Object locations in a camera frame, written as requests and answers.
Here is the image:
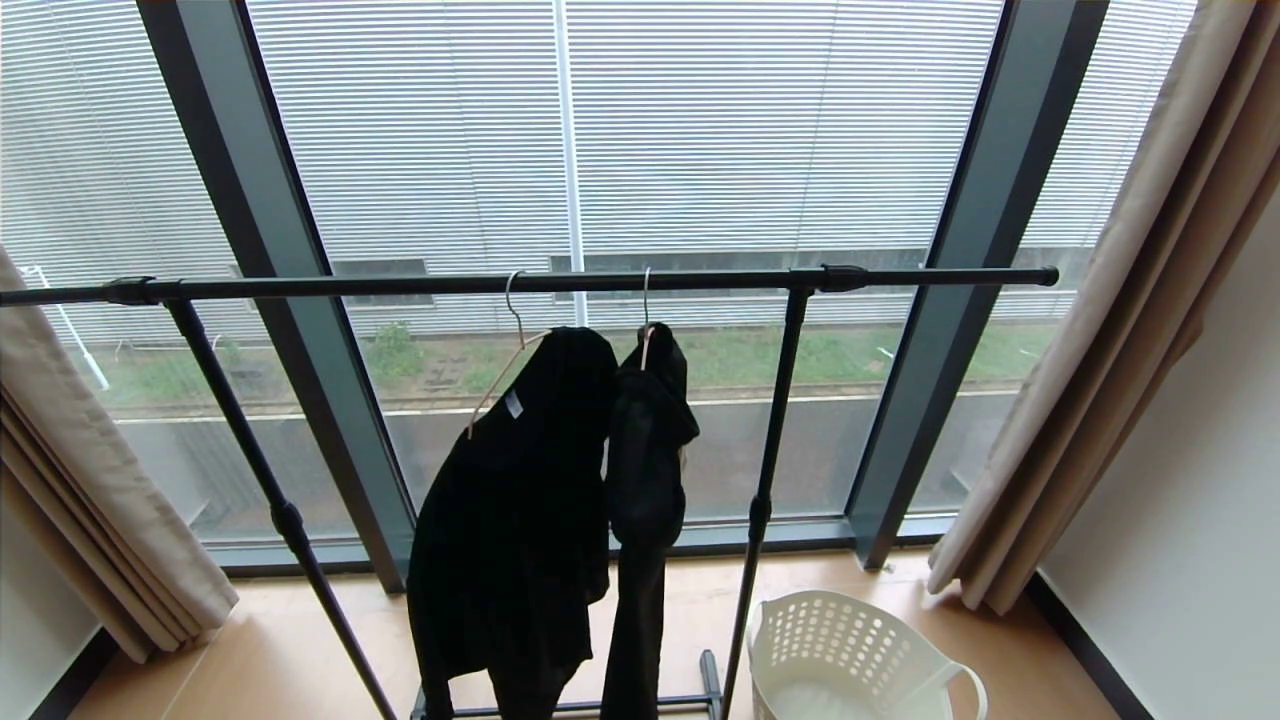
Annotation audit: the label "beige curtain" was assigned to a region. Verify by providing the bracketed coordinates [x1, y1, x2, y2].
[927, 0, 1280, 616]
[0, 245, 241, 663]

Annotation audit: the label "pink clothes hanger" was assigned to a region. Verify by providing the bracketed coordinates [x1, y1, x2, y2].
[466, 270, 551, 441]
[638, 266, 657, 373]

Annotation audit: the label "white laundry basket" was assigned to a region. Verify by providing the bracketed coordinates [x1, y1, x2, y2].
[747, 589, 989, 720]

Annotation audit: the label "black garment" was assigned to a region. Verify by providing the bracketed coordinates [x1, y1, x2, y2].
[406, 326, 619, 720]

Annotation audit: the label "black shorts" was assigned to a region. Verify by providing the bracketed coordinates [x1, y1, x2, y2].
[598, 322, 701, 720]

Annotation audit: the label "black clothes rack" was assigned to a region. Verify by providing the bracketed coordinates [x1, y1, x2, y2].
[0, 264, 1061, 720]

